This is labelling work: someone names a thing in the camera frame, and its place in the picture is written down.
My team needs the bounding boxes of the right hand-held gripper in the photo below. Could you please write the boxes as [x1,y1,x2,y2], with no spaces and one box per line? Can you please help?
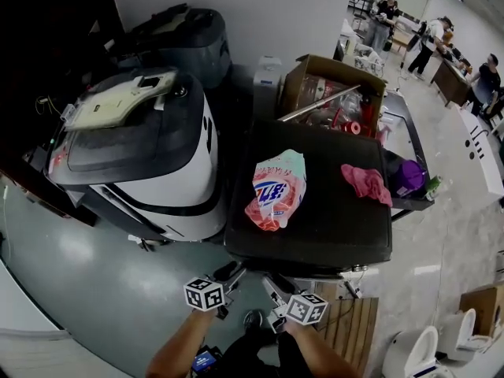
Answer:
[261,274,329,333]

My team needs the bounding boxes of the pink detergent bag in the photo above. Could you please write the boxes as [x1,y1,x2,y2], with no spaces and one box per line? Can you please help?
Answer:
[244,149,307,232]

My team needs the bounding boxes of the brown cardboard box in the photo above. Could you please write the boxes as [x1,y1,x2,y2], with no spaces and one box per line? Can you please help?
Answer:
[458,283,504,338]

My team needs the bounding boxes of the pink cloth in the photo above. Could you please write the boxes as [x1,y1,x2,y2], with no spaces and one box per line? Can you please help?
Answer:
[340,163,394,208]

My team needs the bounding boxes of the person's left forearm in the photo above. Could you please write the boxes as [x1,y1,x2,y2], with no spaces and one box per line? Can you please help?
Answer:
[146,309,217,378]

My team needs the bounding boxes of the white toilet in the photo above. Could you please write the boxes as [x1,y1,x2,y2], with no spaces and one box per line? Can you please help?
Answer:
[436,308,493,364]
[384,324,440,378]

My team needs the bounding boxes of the dark brown desk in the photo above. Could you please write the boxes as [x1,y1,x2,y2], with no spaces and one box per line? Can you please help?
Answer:
[428,57,473,108]

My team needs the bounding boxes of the white standing appliance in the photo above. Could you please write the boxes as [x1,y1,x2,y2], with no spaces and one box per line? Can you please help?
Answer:
[253,55,287,117]

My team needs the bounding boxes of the person's left shoe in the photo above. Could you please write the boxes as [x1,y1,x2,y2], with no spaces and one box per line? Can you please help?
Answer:
[243,309,263,334]

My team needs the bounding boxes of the person's right forearm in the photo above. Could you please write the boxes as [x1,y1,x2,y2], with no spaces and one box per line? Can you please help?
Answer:
[283,321,359,378]

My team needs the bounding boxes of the white cluttered cabinet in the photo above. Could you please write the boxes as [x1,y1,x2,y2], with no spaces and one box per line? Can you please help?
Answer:
[334,17,385,78]

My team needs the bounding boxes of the small light wooden table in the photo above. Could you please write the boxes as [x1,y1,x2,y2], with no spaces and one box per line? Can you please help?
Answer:
[391,25,418,53]

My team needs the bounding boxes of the green can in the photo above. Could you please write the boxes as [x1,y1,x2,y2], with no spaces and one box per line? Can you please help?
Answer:
[424,175,443,201]

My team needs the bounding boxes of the cardboard box with items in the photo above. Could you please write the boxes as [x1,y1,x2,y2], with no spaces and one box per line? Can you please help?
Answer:
[277,54,387,137]

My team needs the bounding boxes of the black front-load washing machine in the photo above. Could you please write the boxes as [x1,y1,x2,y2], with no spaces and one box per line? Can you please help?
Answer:
[223,119,394,279]

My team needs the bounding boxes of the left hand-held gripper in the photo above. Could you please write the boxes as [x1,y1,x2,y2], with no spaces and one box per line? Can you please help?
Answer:
[183,261,248,319]

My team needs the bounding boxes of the white and black washing machine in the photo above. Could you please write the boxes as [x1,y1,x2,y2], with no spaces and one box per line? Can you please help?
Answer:
[46,69,228,243]

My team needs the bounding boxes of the black bag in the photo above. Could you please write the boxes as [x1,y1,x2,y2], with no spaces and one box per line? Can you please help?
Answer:
[384,150,406,176]

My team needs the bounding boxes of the black device with screen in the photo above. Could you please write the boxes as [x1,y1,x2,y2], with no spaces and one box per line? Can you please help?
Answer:
[191,346,224,373]

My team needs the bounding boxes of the black plastic frame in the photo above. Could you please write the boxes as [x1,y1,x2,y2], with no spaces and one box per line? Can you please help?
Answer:
[132,2,190,37]

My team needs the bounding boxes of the black glass-top table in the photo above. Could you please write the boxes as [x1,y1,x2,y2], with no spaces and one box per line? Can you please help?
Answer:
[380,91,436,222]

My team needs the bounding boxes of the yellow wire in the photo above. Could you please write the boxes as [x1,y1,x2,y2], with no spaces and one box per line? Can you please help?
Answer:
[35,94,64,117]

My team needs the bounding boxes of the purple bucket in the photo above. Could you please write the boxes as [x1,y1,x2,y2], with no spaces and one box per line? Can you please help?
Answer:
[397,159,428,198]

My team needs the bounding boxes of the metal pole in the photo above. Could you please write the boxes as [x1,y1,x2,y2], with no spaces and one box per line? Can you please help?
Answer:
[277,84,361,122]

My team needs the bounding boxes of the cream plastic panel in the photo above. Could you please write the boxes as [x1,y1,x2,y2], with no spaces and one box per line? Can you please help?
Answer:
[62,68,178,132]

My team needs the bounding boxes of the dark wooden cabinet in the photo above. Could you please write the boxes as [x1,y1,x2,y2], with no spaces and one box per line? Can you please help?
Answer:
[0,0,131,228]

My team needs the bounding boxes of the grey washing machine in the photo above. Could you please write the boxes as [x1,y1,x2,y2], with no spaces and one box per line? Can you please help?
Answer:
[129,4,232,90]

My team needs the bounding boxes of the black faucet set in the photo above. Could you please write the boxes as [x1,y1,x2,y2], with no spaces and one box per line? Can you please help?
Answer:
[464,126,489,161]

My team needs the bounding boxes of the person's black clothing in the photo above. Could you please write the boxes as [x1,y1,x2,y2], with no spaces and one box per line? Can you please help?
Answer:
[220,328,304,378]

